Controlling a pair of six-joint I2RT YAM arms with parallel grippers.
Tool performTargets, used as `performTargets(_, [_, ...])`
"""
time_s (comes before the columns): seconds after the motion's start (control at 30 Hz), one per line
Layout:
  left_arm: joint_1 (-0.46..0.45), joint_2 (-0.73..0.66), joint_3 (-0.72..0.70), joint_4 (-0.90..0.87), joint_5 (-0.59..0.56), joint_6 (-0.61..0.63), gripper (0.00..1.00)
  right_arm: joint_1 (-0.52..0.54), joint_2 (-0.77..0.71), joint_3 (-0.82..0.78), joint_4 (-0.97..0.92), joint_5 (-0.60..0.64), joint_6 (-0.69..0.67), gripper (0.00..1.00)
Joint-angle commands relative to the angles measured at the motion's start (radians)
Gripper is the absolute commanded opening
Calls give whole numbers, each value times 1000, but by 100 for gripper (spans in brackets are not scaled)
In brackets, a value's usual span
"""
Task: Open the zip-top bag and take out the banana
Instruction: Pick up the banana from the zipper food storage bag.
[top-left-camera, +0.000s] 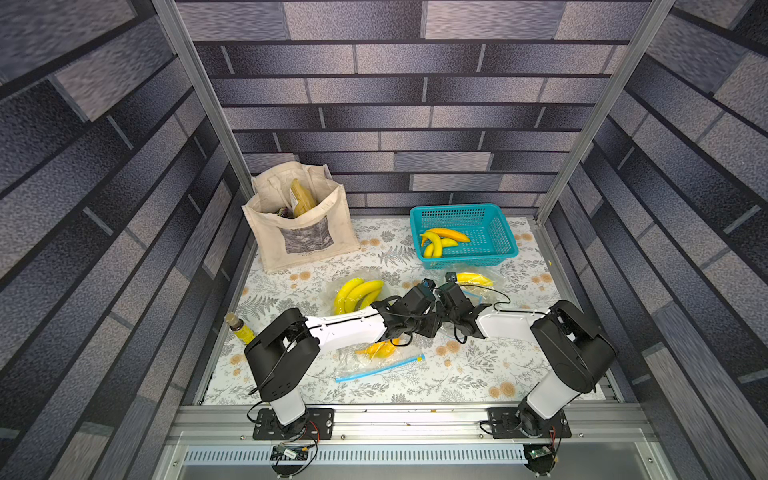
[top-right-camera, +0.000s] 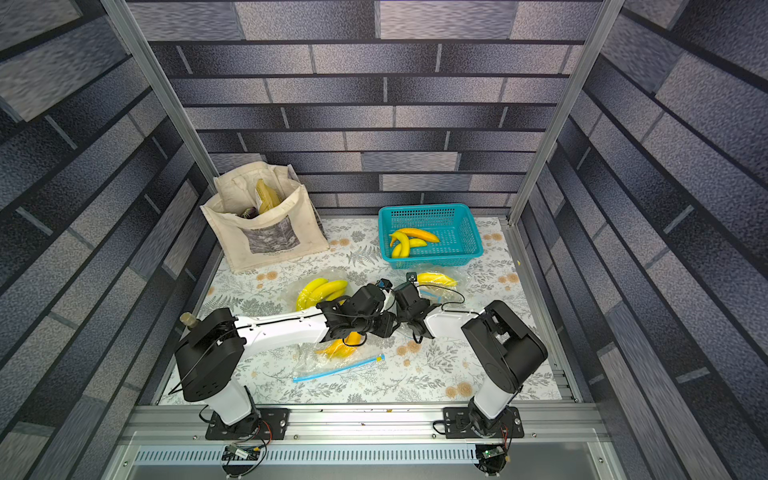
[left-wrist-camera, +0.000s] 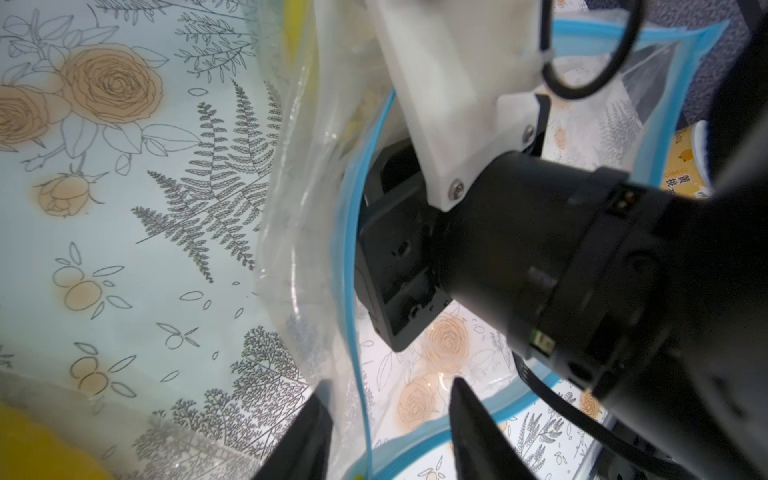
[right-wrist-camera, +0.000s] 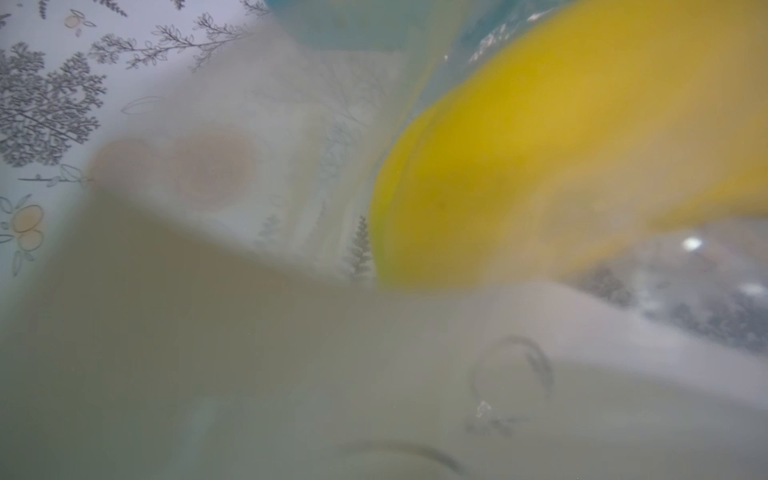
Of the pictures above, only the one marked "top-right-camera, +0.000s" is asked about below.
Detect clear zip-top bag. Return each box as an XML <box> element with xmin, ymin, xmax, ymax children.
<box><xmin>392</xmin><ymin>281</ymin><xmax>478</xmax><ymax>343</ymax></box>
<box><xmin>284</xmin><ymin>268</ymin><xmax>385</xmax><ymax>383</ymax></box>

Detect large yellow banana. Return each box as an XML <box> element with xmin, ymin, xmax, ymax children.
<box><xmin>390</xmin><ymin>231</ymin><xmax>411</xmax><ymax>259</ymax></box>

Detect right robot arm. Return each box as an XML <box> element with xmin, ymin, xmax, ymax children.
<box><xmin>393</xmin><ymin>283</ymin><xmax>548</xmax><ymax>440</ymax></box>

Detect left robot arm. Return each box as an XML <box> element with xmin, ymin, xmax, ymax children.
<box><xmin>170</xmin><ymin>279</ymin><xmax>397</xmax><ymax>426</ymax></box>

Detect orange bananas in left bag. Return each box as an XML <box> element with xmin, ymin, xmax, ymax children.
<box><xmin>316</xmin><ymin>332</ymin><xmax>364</xmax><ymax>359</ymax></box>

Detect yellow banana bunch left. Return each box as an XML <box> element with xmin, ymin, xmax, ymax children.
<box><xmin>295</xmin><ymin>278</ymin><xmax>348</xmax><ymax>311</ymax></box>

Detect beige canvas tote bag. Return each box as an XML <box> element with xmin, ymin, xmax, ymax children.
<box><xmin>201</xmin><ymin>161</ymin><xmax>330</xmax><ymax>274</ymax></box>

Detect teal plastic basket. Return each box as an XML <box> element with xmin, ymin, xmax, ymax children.
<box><xmin>378</xmin><ymin>204</ymin><xmax>484</xmax><ymax>269</ymax></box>

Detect yellow item in tote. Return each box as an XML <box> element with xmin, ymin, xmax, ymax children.
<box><xmin>255</xmin><ymin>179</ymin><xmax>282</xmax><ymax>214</ymax></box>

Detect small yellow glass bottle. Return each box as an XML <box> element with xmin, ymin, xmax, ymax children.
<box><xmin>179</xmin><ymin>312</ymin><xmax>200</xmax><ymax>330</ymax></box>

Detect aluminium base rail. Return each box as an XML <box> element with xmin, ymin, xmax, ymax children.
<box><xmin>105</xmin><ymin>402</ymin><xmax>623</xmax><ymax>479</ymax></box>

